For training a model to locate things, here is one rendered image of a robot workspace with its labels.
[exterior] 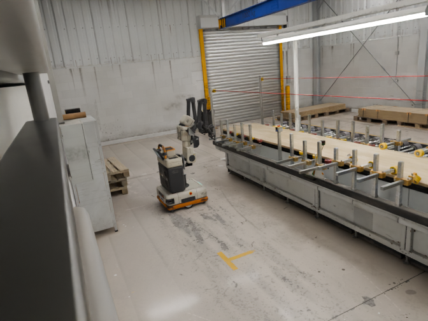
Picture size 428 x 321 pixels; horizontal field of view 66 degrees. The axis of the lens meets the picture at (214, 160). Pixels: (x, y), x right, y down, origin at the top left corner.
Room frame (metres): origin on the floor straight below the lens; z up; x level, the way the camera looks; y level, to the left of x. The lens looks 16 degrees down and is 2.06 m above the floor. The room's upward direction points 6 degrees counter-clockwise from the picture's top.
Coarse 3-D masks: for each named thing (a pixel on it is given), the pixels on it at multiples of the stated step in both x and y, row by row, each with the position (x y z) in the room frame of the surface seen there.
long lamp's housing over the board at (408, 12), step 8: (416, 8) 2.98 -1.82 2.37; (424, 8) 2.91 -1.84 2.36; (376, 16) 3.34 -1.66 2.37; (384, 16) 3.25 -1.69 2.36; (392, 16) 3.16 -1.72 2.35; (400, 16) 3.10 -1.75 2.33; (336, 24) 3.79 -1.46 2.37; (344, 24) 3.68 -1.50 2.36; (352, 24) 3.58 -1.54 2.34; (360, 24) 3.48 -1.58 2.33; (296, 32) 4.40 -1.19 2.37; (304, 32) 4.24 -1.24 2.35; (312, 32) 4.11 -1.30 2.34; (264, 40) 5.03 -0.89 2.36; (272, 40) 4.85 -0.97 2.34
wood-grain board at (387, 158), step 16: (224, 128) 6.32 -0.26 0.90; (240, 128) 6.16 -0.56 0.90; (256, 128) 6.01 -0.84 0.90; (272, 128) 5.86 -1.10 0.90; (288, 144) 4.58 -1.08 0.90; (336, 144) 4.32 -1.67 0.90; (352, 144) 4.25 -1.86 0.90; (368, 160) 3.48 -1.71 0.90; (384, 160) 3.43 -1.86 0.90; (400, 160) 3.38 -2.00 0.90; (416, 160) 3.33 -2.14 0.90
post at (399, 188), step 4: (400, 164) 2.71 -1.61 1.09; (400, 168) 2.71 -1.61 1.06; (400, 172) 2.71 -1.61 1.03; (400, 176) 2.71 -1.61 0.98; (396, 188) 2.73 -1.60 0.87; (400, 188) 2.70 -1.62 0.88; (396, 192) 2.73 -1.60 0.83; (400, 192) 2.71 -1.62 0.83; (396, 196) 2.73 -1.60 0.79; (400, 196) 2.71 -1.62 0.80; (396, 200) 2.73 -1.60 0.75; (400, 200) 2.71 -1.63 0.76
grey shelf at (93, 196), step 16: (96, 128) 4.17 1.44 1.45; (96, 144) 4.15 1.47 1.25; (96, 160) 4.14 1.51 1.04; (96, 176) 4.12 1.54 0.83; (80, 192) 4.03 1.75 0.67; (96, 192) 4.10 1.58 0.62; (96, 208) 4.09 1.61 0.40; (112, 208) 4.17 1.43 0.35; (96, 224) 4.07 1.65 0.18; (112, 224) 4.15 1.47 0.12
